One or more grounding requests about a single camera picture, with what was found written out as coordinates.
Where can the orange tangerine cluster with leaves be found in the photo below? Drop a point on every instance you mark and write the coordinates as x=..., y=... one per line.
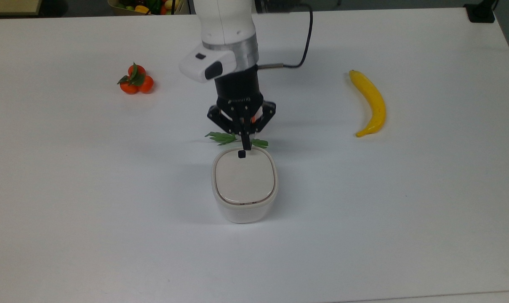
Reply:
x=145, y=84

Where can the orange carrot with green leaves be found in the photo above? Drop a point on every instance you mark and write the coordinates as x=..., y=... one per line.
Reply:
x=222, y=137

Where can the basket of toy fruit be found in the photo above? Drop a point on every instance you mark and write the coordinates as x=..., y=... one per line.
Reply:
x=142, y=6

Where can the white garbage bin body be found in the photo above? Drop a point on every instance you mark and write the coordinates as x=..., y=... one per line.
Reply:
x=243, y=214

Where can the beige board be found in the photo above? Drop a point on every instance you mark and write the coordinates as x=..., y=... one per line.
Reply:
x=10, y=6

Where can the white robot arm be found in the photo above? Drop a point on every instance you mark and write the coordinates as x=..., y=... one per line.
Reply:
x=225, y=29

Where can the beige garbage bin lid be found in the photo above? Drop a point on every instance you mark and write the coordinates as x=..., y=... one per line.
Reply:
x=245, y=179

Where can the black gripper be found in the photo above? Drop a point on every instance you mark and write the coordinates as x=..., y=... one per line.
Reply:
x=237, y=90

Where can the black table clamp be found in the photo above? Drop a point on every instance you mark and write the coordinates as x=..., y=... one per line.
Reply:
x=481, y=12

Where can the yellow banana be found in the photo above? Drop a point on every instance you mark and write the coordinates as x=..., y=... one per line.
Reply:
x=375, y=103

